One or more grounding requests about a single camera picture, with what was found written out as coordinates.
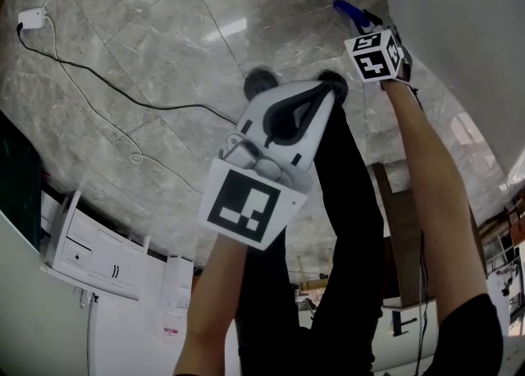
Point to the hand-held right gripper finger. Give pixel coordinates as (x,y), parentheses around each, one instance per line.
(352,13)

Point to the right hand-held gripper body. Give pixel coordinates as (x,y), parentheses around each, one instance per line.
(371,64)

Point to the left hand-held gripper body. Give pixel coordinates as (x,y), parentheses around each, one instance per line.
(283,97)

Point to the white bathtub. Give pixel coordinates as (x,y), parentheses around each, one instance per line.
(459,38)

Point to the person's left forearm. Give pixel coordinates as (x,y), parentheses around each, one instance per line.
(213,296)

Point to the person's right forearm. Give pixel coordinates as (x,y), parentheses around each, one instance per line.
(435,185)

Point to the person's black left shoe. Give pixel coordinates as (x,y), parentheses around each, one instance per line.
(258,81)

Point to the person's black shoe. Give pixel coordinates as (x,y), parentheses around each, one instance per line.
(258,81)
(334,79)

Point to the person's black right shoe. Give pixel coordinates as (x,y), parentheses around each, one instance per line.
(334,79)

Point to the person's black trouser legs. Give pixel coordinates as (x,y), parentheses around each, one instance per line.
(344,222)

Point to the white box with red label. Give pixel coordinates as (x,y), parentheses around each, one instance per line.
(176,296)

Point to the white drawer cabinet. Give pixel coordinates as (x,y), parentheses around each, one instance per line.
(106,259)

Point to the white power adapter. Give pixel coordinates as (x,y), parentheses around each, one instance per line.
(32,18)

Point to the dark green board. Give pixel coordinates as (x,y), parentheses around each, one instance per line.
(18,185)

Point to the person's black sleeve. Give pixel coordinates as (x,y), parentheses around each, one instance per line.
(471,337)

